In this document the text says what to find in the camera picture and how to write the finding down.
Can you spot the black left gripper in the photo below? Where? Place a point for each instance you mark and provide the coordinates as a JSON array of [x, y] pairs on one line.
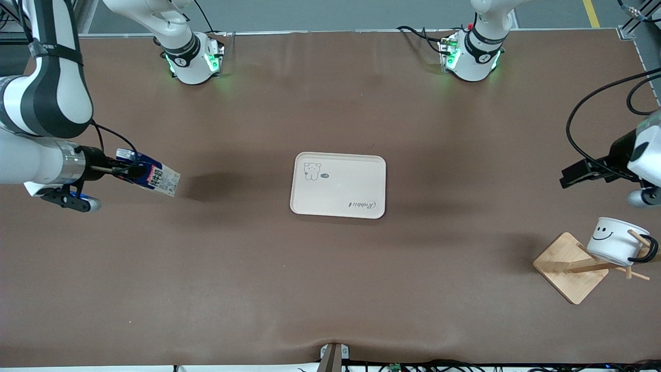
[[618, 153]]

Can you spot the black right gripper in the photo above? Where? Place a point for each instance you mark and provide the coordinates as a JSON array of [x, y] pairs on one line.
[[93, 161]]

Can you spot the blue milk carton green cap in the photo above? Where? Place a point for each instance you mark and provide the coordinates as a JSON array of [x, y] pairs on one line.
[[155, 178]]

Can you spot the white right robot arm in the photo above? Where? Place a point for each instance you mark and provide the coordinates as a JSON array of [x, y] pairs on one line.
[[46, 93]]

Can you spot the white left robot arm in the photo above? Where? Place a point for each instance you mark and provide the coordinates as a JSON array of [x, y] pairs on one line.
[[477, 51]]

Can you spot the wooden cup rack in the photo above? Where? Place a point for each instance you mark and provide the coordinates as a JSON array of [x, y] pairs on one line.
[[568, 268]]

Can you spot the cream plastic tray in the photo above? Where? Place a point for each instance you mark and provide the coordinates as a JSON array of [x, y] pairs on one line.
[[338, 186]]

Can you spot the green terminal connector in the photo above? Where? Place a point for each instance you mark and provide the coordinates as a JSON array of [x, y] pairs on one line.
[[395, 367]]

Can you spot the aluminium frame profile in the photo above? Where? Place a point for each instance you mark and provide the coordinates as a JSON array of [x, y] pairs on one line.
[[638, 18]]

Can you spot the front camera mount post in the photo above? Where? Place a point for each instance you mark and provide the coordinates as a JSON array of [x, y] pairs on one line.
[[333, 357]]

